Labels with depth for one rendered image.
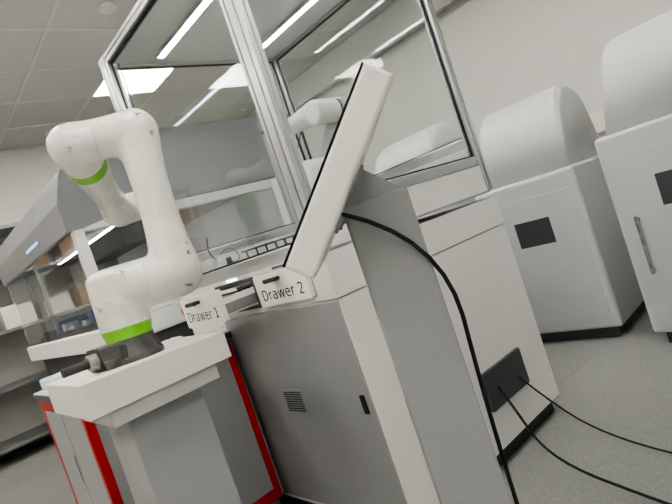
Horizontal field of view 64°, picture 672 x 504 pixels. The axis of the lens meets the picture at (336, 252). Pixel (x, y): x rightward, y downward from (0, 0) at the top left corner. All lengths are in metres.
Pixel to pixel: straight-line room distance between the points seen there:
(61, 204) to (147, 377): 1.45
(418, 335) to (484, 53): 4.05
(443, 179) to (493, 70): 2.87
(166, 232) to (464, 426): 0.89
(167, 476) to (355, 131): 1.01
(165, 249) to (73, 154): 0.34
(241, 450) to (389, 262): 1.34
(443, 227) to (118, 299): 1.11
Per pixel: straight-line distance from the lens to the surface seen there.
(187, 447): 1.49
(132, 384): 1.37
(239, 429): 2.13
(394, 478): 1.72
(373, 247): 0.94
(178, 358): 1.41
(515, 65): 4.72
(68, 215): 2.68
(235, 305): 1.84
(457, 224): 2.02
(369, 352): 1.61
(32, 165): 6.31
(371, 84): 0.78
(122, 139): 1.55
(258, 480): 2.19
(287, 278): 1.67
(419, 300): 0.95
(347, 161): 0.76
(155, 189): 1.50
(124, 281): 1.46
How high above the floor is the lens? 0.99
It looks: 2 degrees down
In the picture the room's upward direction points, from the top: 19 degrees counter-clockwise
